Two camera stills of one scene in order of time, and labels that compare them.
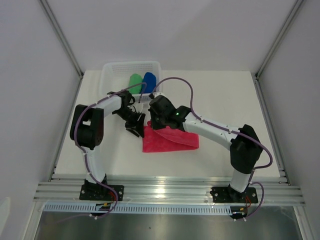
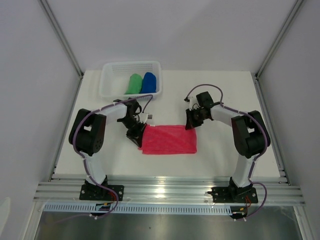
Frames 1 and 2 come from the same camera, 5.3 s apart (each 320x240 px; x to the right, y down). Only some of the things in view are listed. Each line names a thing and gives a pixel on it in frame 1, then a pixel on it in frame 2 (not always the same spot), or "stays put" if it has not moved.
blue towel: x=150 y=80 stays put
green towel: x=135 y=79 stays put
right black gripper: x=154 y=126 → x=190 y=122
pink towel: x=167 y=139 stays put
